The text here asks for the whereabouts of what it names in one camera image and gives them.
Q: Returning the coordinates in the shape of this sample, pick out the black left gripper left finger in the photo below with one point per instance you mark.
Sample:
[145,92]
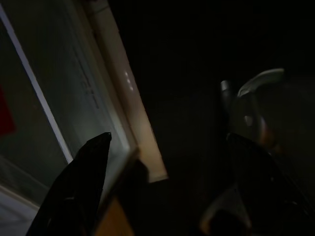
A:
[73,186]

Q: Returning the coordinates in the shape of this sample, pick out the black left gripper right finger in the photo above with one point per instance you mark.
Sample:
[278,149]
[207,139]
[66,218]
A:
[265,186]

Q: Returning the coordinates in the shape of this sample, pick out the steel grey fridge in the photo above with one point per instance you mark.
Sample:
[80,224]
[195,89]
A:
[61,73]

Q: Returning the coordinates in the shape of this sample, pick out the small red box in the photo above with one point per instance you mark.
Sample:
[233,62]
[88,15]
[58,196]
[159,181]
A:
[6,113]

